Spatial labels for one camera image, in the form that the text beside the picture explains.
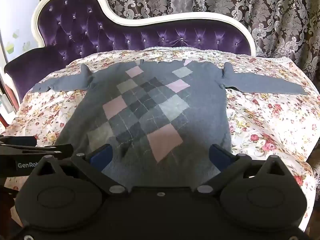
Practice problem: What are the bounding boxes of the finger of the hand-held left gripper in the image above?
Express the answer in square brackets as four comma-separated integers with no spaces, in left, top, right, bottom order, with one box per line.
[0,135,37,147]
[0,144,74,161]

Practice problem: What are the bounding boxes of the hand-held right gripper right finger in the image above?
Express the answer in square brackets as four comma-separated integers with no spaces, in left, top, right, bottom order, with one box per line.
[196,144,291,194]

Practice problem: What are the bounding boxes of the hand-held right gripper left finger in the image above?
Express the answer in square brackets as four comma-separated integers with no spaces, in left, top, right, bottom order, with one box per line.
[34,144,128,196]

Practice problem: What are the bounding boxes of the grey argyle sweater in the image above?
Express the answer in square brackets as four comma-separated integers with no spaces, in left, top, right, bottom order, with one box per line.
[32,59,308,188]

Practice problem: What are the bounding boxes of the floral quilted blanket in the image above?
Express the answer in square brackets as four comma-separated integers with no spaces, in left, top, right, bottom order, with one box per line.
[0,46,320,233]

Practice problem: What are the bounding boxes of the purple tufted headboard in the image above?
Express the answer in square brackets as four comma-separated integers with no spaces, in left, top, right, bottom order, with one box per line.
[4,0,257,107]

